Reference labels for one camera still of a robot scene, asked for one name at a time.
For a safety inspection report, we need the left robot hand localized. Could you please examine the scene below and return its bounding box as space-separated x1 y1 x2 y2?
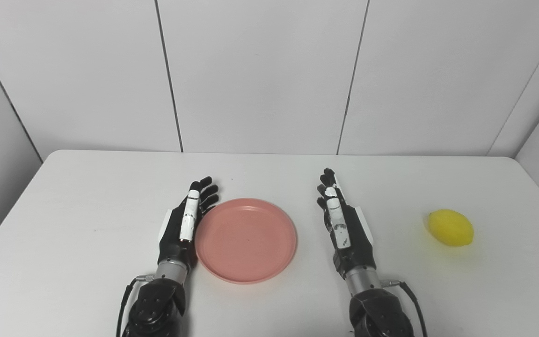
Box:
157 176 220 270

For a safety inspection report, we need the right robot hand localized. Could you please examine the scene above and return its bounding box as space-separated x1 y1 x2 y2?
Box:
316 168 376 280

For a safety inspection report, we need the yellow lemon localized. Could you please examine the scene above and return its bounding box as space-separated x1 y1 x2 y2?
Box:
427 209 475 248

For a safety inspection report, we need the pink plate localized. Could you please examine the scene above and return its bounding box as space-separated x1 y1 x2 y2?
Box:
195 198 298 285

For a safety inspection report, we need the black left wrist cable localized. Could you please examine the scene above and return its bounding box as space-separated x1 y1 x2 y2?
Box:
116 274 156 337

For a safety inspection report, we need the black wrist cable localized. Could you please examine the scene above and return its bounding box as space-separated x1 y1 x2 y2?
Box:
380 279 429 337
116 274 156 337

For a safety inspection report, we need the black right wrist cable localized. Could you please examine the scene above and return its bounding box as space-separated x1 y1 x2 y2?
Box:
380 279 429 337

